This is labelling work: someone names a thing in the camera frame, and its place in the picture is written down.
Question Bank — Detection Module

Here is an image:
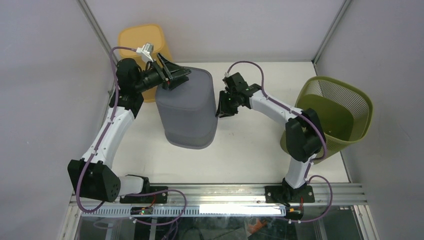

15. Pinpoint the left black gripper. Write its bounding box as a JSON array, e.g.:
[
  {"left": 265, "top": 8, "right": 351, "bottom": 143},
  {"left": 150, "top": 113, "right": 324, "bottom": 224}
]
[{"left": 134, "top": 53, "right": 191, "bottom": 93}]

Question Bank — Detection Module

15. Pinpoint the yellow mesh waste basket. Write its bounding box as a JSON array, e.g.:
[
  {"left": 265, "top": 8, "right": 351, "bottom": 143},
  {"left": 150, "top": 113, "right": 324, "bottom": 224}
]
[{"left": 117, "top": 23, "right": 174, "bottom": 103}]

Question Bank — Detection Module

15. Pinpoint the aluminium mounting rail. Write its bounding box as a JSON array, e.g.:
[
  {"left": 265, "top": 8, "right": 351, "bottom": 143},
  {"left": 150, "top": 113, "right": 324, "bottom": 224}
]
[{"left": 80, "top": 182, "right": 368, "bottom": 208}]

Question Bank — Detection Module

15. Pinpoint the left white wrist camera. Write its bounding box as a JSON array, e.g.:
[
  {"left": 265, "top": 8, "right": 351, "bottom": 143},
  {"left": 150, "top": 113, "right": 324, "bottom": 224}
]
[{"left": 135, "top": 42, "right": 154, "bottom": 63}]

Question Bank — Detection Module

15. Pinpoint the green mesh waste basket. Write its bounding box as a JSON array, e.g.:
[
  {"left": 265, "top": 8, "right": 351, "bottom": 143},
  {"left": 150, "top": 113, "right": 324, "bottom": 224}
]
[{"left": 295, "top": 76, "right": 373, "bottom": 159}]

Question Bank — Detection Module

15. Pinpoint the white slotted cable duct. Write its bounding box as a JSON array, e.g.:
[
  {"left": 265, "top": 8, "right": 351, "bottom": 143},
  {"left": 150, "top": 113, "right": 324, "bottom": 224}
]
[{"left": 84, "top": 203, "right": 286, "bottom": 218}]

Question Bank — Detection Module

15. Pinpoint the right aluminium frame post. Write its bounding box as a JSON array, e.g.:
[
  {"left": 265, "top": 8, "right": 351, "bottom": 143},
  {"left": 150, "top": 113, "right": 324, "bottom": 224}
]
[{"left": 311, "top": 0, "right": 352, "bottom": 67}]

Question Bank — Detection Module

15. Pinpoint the left aluminium frame post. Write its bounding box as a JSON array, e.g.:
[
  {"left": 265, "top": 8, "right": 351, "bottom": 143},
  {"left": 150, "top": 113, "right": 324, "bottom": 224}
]
[{"left": 76, "top": 0, "right": 118, "bottom": 64}]

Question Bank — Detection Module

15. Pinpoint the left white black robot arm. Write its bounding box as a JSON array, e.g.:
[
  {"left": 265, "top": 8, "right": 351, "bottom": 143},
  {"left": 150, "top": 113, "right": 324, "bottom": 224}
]
[{"left": 67, "top": 54, "right": 192, "bottom": 203}]

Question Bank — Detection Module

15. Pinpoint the orange object under table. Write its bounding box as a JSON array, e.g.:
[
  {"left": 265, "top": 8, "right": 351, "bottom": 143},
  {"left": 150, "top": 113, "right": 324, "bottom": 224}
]
[{"left": 246, "top": 217, "right": 268, "bottom": 234}]

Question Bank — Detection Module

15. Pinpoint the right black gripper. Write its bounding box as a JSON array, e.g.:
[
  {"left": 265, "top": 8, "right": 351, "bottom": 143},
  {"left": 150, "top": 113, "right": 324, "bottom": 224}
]
[{"left": 214, "top": 90, "right": 239, "bottom": 118}]

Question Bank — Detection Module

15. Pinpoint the grey mesh waste basket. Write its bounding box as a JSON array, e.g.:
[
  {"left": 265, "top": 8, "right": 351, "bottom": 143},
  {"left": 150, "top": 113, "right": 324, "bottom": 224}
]
[{"left": 155, "top": 67, "right": 218, "bottom": 150}]

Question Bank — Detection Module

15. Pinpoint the aluminium frame post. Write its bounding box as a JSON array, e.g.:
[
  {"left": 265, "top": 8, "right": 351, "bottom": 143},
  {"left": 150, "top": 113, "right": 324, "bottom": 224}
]
[
  {"left": 311, "top": 0, "right": 352, "bottom": 67},
  {"left": 76, "top": 0, "right": 118, "bottom": 64}
]

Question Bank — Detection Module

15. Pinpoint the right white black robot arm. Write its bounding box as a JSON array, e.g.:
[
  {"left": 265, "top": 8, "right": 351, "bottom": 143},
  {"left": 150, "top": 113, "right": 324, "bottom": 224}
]
[{"left": 215, "top": 72, "right": 326, "bottom": 206}]

